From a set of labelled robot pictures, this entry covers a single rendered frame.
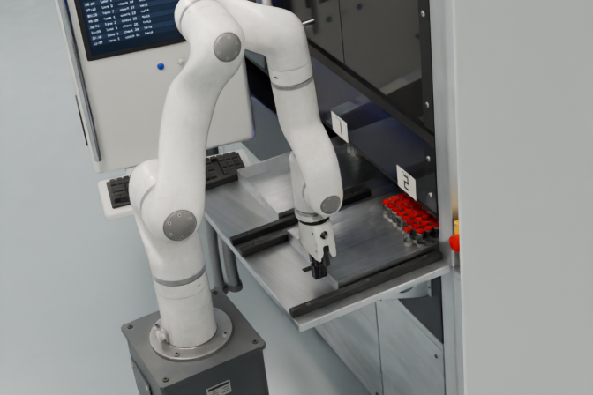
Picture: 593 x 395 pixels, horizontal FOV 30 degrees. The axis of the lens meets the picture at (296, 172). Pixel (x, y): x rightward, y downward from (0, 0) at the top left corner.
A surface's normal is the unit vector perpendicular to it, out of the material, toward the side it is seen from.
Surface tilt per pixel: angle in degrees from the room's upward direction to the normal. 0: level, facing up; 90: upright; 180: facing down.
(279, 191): 0
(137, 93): 90
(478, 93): 90
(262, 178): 0
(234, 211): 0
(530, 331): 90
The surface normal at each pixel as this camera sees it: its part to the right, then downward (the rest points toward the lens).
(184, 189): 0.50, -0.02
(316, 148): 0.18, -0.28
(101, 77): 0.26, 0.48
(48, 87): -0.11, -0.85
